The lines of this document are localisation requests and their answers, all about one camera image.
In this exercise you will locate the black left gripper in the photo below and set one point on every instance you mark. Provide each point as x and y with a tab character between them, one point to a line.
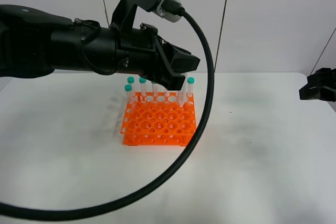
150	56

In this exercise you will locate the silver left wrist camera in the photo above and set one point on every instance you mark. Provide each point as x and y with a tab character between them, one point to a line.
167	9

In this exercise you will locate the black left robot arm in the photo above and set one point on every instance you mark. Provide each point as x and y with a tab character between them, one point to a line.
35	44

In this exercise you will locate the orange test tube rack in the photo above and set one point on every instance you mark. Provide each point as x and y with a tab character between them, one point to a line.
158	120

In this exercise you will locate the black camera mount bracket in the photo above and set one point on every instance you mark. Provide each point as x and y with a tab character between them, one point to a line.
124	14

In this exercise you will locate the teal capped test tube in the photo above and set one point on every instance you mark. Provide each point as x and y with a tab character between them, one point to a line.
190	86
129	90
154	89
142	82
130	81

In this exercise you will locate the clear graduated test tube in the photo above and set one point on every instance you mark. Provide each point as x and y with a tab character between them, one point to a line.
182	93

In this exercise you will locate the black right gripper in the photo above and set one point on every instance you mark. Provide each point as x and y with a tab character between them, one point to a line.
320	86

